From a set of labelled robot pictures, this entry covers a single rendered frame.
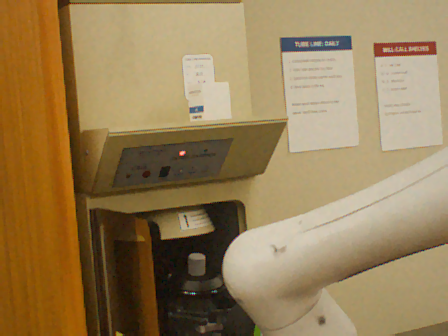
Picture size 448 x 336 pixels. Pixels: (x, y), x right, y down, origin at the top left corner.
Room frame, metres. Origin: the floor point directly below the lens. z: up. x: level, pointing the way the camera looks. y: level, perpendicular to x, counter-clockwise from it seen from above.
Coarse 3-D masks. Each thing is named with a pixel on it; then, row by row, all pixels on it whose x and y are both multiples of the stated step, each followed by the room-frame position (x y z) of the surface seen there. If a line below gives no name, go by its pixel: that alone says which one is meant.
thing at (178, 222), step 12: (144, 216) 1.49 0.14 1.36; (156, 216) 1.48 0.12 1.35; (168, 216) 1.48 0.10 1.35; (180, 216) 1.48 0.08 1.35; (192, 216) 1.50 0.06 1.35; (204, 216) 1.52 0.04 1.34; (168, 228) 1.47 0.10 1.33; (180, 228) 1.48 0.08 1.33; (192, 228) 1.49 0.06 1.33; (204, 228) 1.50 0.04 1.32
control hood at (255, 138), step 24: (216, 120) 1.37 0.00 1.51; (240, 120) 1.39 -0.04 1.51; (264, 120) 1.41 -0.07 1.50; (96, 144) 1.32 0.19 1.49; (120, 144) 1.30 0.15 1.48; (144, 144) 1.33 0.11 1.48; (240, 144) 1.42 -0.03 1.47; (264, 144) 1.45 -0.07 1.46; (96, 168) 1.33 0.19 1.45; (240, 168) 1.47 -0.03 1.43; (264, 168) 1.50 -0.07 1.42; (96, 192) 1.36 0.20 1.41
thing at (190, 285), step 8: (192, 256) 1.42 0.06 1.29; (200, 256) 1.42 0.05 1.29; (192, 264) 1.42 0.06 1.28; (200, 264) 1.42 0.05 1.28; (176, 272) 1.43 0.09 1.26; (184, 272) 1.43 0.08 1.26; (192, 272) 1.42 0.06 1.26; (200, 272) 1.42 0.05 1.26; (208, 272) 1.43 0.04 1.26; (216, 272) 1.44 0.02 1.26; (176, 280) 1.41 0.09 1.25; (184, 280) 1.40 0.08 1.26; (192, 280) 1.40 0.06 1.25; (200, 280) 1.40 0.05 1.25; (208, 280) 1.40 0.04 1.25; (216, 280) 1.41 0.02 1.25; (184, 288) 1.39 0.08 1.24; (192, 288) 1.39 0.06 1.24; (200, 288) 1.39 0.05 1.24; (208, 288) 1.40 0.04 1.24
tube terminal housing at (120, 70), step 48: (96, 48) 1.40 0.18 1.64; (144, 48) 1.44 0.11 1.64; (192, 48) 1.48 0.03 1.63; (240, 48) 1.53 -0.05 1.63; (96, 96) 1.39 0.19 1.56; (144, 96) 1.43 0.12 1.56; (240, 96) 1.52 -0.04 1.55; (144, 192) 1.43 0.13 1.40; (192, 192) 1.47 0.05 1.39; (240, 192) 1.51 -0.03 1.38
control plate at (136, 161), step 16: (176, 144) 1.36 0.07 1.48; (192, 144) 1.37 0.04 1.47; (208, 144) 1.39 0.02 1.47; (224, 144) 1.40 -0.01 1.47; (128, 160) 1.33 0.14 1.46; (144, 160) 1.35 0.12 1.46; (160, 160) 1.37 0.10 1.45; (176, 160) 1.38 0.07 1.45; (192, 160) 1.40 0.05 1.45; (208, 160) 1.42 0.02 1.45; (224, 160) 1.43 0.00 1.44; (176, 176) 1.41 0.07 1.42; (192, 176) 1.43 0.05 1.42; (208, 176) 1.45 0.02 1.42
